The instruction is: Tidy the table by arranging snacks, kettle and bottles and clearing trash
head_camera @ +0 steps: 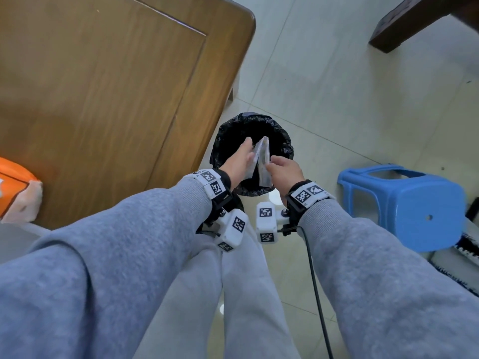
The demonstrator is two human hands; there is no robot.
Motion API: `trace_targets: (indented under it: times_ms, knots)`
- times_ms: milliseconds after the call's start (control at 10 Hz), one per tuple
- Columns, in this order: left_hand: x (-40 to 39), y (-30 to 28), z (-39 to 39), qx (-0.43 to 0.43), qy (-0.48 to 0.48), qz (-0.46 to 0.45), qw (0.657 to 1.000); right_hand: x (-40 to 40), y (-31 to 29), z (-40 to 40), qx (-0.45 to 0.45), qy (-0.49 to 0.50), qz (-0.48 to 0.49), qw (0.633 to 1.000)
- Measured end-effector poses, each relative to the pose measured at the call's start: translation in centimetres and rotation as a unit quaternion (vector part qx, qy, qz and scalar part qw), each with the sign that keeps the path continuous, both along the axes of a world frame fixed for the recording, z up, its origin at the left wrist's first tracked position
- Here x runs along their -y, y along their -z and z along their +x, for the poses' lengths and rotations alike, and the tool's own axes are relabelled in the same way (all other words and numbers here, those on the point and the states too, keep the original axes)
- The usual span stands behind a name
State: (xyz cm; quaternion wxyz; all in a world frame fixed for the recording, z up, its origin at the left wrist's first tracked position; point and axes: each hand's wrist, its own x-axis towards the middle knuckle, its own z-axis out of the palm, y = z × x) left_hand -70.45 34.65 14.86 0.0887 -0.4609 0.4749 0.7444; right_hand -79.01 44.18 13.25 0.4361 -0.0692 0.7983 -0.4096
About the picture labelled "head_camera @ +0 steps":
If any large white tray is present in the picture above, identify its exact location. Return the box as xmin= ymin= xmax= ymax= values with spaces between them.
xmin=0 ymin=222 xmax=51 ymax=264

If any dark wooden furniture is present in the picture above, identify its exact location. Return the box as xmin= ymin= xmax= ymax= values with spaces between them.
xmin=368 ymin=0 xmax=479 ymax=54

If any white marker wrist tracker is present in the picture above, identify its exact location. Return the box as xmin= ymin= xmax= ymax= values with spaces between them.
xmin=183 ymin=168 xmax=249 ymax=253
xmin=256 ymin=179 xmax=336 ymax=244

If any person's left hand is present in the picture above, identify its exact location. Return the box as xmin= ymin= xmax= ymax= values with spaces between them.
xmin=219 ymin=137 xmax=259 ymax=191

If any black right tracker cable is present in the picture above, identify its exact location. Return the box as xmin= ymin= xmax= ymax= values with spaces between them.
xmin=280 ymin=226 xmax=334 ymax=359

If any orange tissue pack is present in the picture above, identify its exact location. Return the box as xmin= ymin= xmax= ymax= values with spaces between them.
xmin=0 ymin=157 xmax=44 ymax=225

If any person's leg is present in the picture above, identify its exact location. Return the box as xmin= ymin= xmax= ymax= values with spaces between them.
xmin=133 ymin=235 xmax=225 ymax=359
xmin=221 ymin=227 xmax=302 ymax=359

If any person's right forearm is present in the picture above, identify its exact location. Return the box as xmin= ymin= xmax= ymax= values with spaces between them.
xmin=299 ymin=197 xmax=479 ymax=359

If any blue plastic stool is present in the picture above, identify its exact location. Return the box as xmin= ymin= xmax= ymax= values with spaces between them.
xmin=336 ymin=164 xmax=467 ymax=254

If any white marker left wrist tracker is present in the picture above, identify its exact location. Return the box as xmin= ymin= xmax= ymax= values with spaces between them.
xmin=183 ymin=168 xmax=249 ymax=253

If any white black striped mat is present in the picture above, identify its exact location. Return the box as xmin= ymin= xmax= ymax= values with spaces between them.
xmin=428 ymin=220 xmax=479 ymax=298

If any person's left forearm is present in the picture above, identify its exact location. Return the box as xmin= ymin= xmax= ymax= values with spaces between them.
xmin=0 ymin=175 xmax=214 ymax=359

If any person's right hand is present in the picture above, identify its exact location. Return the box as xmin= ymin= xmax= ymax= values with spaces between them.
xmin=265 ymin=156 xmax=306 ymax=197

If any person's right leg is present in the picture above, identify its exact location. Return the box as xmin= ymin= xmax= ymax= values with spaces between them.
xmin=221 ymin=227 xmax=302 ymax=359

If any person's left leg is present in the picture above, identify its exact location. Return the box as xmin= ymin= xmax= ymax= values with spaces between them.
xmin=133 ymin=235 xmax=225 ymax=359

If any white marker right wrist tracker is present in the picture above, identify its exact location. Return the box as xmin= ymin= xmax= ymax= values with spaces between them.
xmin=256 ymin=179 xmax=336 ymax=244

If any clear plastic labelled bag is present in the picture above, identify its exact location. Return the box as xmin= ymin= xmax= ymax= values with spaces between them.
xmin=245 ymin=136 xmax=274 ymax=188

